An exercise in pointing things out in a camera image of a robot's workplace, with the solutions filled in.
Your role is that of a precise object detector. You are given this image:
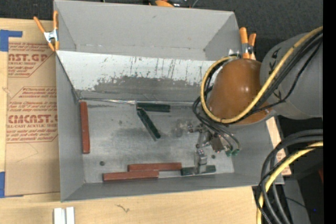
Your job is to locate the brown cardboard board red print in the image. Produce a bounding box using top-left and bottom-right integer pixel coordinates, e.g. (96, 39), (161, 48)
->
(0, 17), (292, 199)

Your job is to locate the dark green flat block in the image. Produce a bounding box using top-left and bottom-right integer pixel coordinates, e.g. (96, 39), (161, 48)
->
(180, 165), (217, 176)
(136, 102), (171, 113)
(136, 109), (162, 142)

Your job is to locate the grey metal bin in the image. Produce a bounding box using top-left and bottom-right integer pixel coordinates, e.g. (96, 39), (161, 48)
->
(53, 0), (286, 202)

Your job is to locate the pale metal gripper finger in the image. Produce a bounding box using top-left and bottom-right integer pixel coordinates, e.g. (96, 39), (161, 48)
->
(186, 123), (204, 135)
(194, 150), (208, 175)

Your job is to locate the red-brown flat block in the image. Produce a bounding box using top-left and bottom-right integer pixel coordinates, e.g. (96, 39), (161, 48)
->
(127, 162), (183, 173)
(102, 170), (160, 183)
(79, 101), (91, 154)

